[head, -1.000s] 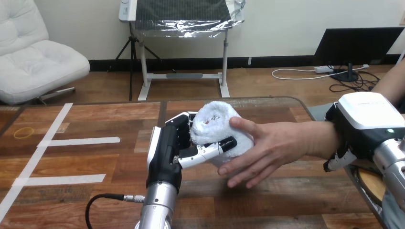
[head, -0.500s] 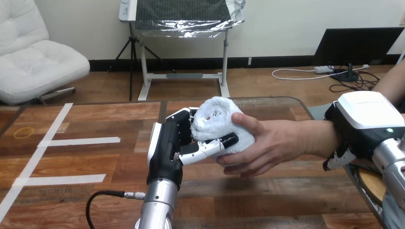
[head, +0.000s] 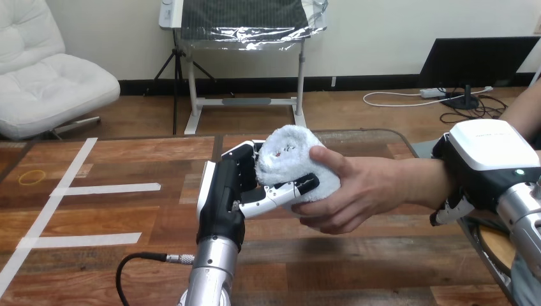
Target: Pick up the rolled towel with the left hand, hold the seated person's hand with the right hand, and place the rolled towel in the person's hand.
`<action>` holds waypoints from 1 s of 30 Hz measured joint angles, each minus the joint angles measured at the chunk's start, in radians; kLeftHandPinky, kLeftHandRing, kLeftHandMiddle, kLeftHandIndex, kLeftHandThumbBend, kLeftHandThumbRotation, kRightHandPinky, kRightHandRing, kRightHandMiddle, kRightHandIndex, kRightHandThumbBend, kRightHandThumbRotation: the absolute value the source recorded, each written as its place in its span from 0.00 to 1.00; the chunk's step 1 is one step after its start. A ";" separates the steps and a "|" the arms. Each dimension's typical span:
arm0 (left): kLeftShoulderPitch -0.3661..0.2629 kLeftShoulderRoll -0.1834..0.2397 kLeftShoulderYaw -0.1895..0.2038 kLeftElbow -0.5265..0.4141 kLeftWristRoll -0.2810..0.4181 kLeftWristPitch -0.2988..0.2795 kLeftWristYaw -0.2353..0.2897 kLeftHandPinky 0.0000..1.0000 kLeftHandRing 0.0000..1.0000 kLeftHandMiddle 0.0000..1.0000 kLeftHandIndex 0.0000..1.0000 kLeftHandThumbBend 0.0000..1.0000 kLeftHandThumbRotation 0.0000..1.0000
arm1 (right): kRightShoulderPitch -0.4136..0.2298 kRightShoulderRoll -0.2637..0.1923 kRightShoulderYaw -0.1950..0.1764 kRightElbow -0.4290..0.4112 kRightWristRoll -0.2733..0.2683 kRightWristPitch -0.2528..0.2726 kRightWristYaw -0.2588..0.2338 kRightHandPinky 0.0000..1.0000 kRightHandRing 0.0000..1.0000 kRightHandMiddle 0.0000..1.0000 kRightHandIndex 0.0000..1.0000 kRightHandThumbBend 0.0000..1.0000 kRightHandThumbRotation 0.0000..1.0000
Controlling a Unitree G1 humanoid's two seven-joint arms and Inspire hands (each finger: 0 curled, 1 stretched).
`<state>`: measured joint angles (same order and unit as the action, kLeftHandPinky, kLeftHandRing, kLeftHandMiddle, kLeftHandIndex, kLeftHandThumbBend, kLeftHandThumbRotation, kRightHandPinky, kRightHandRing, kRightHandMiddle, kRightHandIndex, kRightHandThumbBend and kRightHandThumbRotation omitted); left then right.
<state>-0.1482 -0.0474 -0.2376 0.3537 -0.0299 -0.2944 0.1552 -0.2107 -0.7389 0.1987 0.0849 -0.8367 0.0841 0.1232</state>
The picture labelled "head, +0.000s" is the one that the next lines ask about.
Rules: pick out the person's hand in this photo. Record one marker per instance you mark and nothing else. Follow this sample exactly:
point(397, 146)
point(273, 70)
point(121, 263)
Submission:
point(367, 186)

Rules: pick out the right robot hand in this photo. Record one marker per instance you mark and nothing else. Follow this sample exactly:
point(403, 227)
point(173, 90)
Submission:
point(477, 177)

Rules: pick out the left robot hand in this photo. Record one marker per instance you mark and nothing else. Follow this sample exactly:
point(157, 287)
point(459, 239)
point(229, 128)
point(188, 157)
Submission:
point(219, 198)

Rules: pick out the white towel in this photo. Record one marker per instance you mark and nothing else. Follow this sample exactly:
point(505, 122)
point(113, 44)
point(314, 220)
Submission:
point(283, 156)

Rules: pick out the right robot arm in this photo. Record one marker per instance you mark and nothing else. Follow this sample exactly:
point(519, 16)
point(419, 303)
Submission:
point(524, 219)

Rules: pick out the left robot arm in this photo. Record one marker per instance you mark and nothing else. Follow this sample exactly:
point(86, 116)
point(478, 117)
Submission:
point(211, 270)

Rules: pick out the person's forearm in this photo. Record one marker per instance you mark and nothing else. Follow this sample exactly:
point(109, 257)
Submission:
point(427, 181)

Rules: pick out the round wooden stool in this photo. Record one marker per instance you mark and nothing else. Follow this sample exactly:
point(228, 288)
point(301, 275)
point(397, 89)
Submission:
point(498, 247)

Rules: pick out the white power strip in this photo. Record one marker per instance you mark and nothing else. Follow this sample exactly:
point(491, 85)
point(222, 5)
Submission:
point(430, 92)

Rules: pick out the dark screen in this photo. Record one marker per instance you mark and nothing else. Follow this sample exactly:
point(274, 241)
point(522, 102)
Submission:
point(473, 61)

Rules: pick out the white desk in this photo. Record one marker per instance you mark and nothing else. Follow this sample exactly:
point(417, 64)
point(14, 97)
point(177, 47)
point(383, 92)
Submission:
point(192, 84)

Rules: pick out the black tripod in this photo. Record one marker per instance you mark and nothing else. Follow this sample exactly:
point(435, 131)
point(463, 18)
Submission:
point(176, 76)

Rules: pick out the foil sheet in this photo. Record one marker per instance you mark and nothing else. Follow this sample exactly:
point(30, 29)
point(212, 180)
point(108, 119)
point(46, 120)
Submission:
point(245, 21)

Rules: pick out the white cushioned chair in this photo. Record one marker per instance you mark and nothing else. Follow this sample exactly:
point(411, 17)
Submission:
point(46, 84)

